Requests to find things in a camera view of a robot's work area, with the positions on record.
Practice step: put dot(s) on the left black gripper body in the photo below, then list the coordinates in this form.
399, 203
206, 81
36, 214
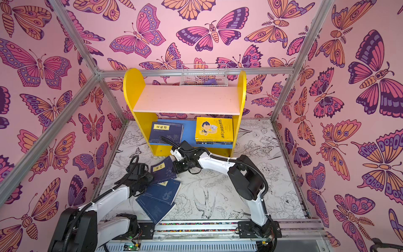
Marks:
145, 181

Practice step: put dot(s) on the navy book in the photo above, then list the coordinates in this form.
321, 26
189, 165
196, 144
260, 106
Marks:
163, 171
171, 131
154, 209

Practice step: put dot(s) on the yellow cartoon book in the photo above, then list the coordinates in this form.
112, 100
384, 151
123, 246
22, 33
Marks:
214, 131

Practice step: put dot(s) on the navy book bottom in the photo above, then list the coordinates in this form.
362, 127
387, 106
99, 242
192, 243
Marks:
154, 209

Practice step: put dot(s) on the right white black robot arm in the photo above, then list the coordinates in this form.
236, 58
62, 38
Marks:
248, 181

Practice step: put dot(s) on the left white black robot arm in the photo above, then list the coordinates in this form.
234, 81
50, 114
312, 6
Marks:
83, 229

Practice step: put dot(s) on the yellow wooden bookshelf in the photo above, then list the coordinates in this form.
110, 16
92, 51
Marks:
147, 101

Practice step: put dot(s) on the small green circuit board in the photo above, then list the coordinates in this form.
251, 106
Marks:
131, 247

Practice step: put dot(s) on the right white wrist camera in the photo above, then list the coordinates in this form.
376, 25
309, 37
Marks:
176, 153

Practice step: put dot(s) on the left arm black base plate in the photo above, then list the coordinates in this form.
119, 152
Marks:
145, 231

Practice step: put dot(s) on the clear wire basket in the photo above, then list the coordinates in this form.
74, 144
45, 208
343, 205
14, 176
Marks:
202, 74

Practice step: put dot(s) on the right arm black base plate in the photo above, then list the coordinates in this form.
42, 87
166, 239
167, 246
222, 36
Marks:
248, 229

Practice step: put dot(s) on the aluminium mounting rail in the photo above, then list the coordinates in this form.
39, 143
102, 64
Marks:
220, 236

